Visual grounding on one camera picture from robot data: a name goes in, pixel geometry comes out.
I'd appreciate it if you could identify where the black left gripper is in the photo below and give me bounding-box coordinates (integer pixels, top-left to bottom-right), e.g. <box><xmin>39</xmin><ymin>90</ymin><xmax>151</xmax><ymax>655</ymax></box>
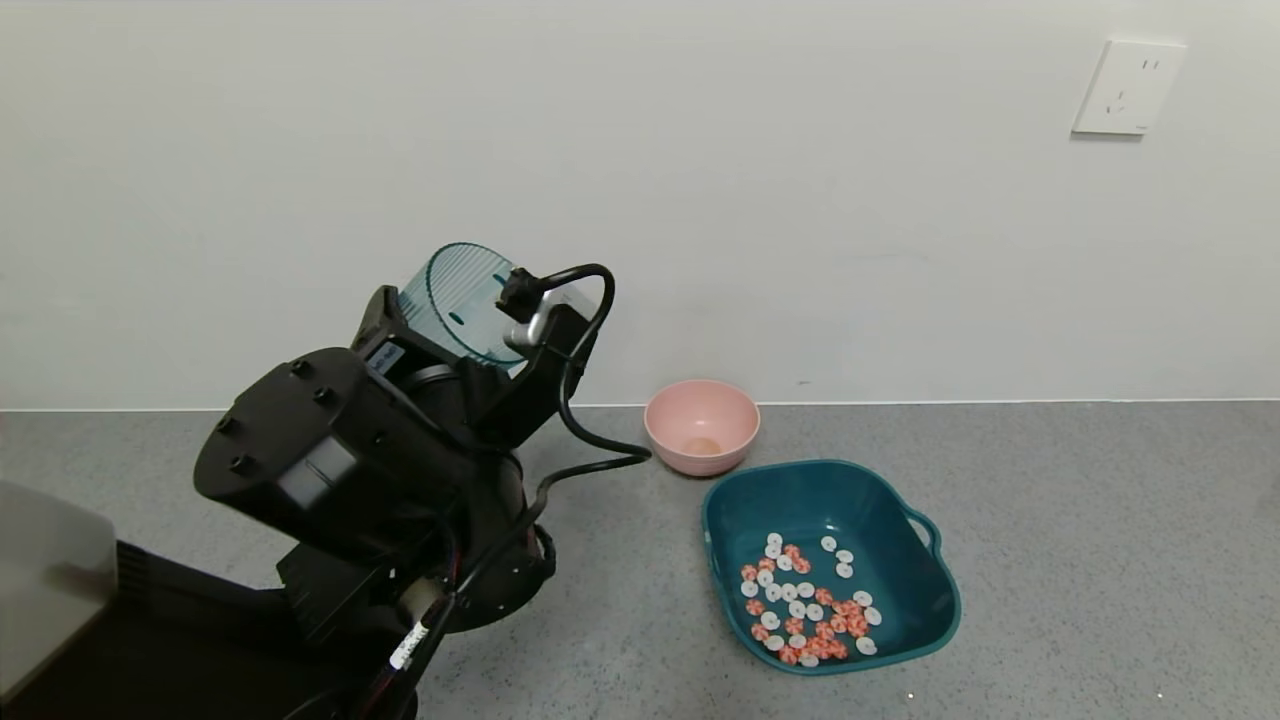
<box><xmin>350</xmin><ymin>284</ymin><xmax>493</xmax><ymax>429</ymax></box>

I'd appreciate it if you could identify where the transparent teal ribbed cup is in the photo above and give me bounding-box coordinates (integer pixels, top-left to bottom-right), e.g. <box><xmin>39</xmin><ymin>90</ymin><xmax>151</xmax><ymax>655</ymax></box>
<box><xmin>398</xmin><ymin>242</ymin><xmax>533</xmax><ymax>371</ymax></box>

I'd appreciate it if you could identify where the red white ring candies pile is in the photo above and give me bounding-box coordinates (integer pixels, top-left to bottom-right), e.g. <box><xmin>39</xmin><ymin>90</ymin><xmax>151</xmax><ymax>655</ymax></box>
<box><xmin>740</xmin><ymin>533</ymin><xmax>883</xmax><ymax>668</ymax></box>

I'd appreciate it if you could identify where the pink ribbed bowl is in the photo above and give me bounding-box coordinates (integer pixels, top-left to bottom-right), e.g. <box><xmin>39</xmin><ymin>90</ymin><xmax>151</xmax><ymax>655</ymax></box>
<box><xmin>644</xmin><ymin>379</ymin><xmax>761</xmax><ymax>477</ymax></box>

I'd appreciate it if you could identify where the teal plastic basin tray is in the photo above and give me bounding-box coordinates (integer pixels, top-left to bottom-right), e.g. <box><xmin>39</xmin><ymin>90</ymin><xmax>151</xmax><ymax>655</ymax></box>
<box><xmin>701</xmin><ymin>459</ymin><xmax>962</xmax><ymax>676</ymax></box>

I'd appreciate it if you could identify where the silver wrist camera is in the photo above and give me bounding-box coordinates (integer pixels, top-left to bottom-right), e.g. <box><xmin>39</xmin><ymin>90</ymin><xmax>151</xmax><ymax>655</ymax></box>
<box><xmin>503</xmin><ymin>290</ymin><xmax>563</xmax><ymax>353</ymax></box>

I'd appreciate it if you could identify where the black camera cable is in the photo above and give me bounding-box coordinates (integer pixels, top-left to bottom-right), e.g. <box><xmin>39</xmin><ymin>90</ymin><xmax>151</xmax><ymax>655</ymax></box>
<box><xmin>380</xmin><ymin>264</ymin><xmax>653</xmax><ymax>720</ymax></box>

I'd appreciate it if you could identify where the white wall socket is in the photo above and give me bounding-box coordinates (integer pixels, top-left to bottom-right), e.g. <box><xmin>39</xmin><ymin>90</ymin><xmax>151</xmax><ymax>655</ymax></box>
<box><xmin>1072</xmin><ymin>39</ymin><xmax>1188</xmax><ymax>136</ymax></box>

